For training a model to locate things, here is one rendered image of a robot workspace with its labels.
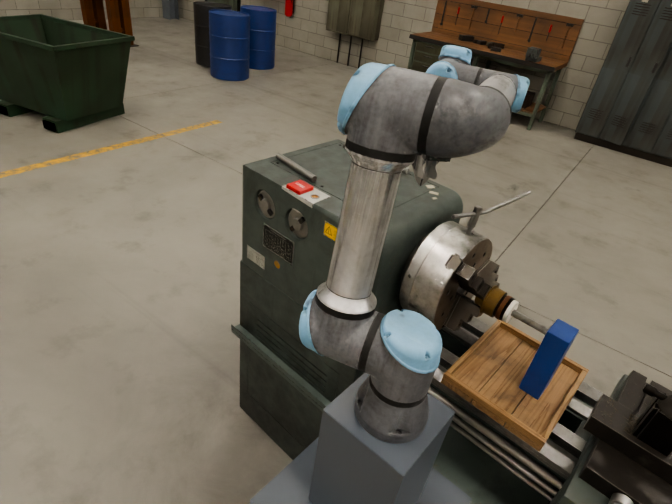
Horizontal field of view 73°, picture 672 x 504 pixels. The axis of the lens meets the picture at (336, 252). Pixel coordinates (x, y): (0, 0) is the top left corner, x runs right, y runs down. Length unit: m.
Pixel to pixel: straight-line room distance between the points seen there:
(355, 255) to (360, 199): 0.10
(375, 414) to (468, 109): 0.57
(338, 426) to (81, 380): 1.81
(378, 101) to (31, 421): 2.16
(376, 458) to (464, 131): 0.61
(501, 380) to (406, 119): 0.96
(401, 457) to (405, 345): 0.24
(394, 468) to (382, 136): 0.59
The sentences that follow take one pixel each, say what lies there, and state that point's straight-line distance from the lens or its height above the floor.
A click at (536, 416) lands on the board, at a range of 1.43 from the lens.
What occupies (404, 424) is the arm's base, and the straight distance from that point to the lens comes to 0.94.
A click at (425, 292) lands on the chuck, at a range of 1.31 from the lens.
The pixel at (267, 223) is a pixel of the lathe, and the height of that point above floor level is 1.10.
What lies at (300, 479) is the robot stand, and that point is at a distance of 1.30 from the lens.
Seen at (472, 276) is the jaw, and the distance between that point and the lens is 1.31.
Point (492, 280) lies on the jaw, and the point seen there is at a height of 1.11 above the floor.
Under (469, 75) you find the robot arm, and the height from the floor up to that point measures 1.68.
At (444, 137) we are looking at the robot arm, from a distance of 0.69.
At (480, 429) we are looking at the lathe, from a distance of 1.47.
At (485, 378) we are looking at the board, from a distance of 1.46.
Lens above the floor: 1.88
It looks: 34 degrees down
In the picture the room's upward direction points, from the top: 8 degrees clockwise
